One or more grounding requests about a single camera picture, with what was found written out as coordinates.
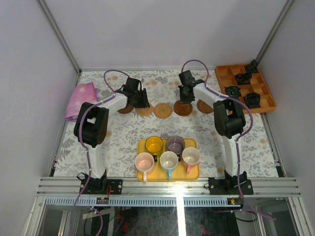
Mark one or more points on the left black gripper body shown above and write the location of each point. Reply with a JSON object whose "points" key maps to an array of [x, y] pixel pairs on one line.
{"points": [[142, 99]]}

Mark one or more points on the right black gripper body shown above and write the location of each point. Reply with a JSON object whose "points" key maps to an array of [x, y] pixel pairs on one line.
{"points": [[183, 98]]}

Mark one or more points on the blue handled white mug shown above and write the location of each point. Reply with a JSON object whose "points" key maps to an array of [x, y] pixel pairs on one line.
{"points": [[169, 161]]}

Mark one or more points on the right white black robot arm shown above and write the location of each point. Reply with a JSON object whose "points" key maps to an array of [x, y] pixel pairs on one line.
{"points": [[229, 118]]}

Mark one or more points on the woven rattan coaster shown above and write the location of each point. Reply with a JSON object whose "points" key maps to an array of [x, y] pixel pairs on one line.
{"points": [[145, 111], [162, 110]]}

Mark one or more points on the pink purple folded cloth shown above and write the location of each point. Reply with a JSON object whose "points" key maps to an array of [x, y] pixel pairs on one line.
{"points": [[82, 93]]}

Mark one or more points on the yellow plastic tray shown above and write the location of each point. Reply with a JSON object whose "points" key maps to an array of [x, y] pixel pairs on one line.
{"points": [[158, 174]]}

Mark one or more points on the black wrapped item top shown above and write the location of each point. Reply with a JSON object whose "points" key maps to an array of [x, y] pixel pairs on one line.
{"points": [[252, 67]]}

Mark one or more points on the purple mug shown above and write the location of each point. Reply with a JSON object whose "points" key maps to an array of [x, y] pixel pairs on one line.
{"points": [[175, 144]]}

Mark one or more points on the yellow glass cup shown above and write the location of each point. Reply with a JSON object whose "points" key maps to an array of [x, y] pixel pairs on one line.
{"points": [[154, 145]]}

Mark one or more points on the black green wrapped item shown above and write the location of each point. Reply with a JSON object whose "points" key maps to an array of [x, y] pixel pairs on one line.
{"points": [[233, 91]]}

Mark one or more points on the aluminium front rail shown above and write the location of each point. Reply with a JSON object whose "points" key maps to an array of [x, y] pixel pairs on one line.
{"points": [[262, 187]]}

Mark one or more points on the dark wooden coaster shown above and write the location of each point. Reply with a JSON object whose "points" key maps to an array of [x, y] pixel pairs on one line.
{"points": [[127, 109]]}

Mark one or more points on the orange compartment tray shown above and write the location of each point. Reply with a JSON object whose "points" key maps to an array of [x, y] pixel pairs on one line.
{"points": [[225, 75]]}

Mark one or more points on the brown wooden coaster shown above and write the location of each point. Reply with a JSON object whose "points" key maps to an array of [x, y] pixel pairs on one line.
{"points": [[183, 109], [203, 107]]}

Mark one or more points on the black wrapped item bottom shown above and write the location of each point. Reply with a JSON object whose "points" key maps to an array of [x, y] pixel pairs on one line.
{"points": [[252, 100]]}

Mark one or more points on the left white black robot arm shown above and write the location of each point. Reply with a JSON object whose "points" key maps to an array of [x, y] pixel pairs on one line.
{"points": [[92, 121]]}

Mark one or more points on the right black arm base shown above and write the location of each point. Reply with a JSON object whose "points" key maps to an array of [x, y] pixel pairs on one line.
{"points": [[229, 185]]}

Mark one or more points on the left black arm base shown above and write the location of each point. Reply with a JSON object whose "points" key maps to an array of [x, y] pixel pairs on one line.
{"points": [[101, 185]]}

